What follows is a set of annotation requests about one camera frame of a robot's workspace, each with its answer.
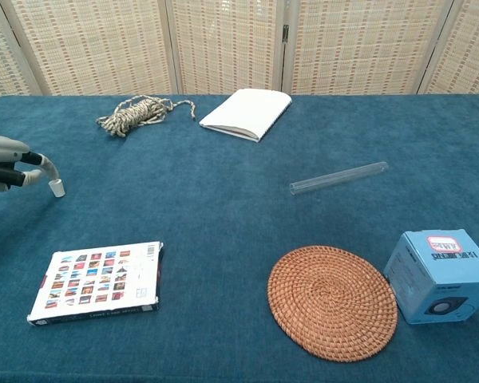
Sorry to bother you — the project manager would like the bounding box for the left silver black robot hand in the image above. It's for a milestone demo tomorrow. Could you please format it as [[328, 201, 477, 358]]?
[[0, 132, 61, 192]]

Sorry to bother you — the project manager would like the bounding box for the clear glass test tube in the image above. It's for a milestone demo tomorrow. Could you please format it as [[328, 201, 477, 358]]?
[[289, 161, 390, 196]]

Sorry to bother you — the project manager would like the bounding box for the woven bamboo folding screen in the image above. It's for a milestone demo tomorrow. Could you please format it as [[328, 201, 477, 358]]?
[[0, 0, 479, 101]]

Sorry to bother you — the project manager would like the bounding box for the book with picture grid cover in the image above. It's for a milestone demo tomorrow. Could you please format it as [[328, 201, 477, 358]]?
[[26, 240, 164, 326]]

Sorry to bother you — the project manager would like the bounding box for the teal table cloth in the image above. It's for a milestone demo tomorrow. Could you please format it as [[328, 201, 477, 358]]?
[[0, 93, 479, 383]]

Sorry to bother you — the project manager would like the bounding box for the white closed notebook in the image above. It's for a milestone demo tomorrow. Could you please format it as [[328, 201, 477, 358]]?
[[199, 88, 293, 144]]

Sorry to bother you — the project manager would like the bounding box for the round woven rattan coaster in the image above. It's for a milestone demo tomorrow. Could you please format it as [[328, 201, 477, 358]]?
[[267, 245, 398, 363]]

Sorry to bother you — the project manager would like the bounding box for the light blue cardboard box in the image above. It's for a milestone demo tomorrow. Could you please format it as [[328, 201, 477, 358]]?
[[383, 228, 479, 325]]

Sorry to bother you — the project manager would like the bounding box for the beige coiled rope bundle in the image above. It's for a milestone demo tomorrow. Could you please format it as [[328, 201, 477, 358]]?
[[96, 94, 196, 138]]

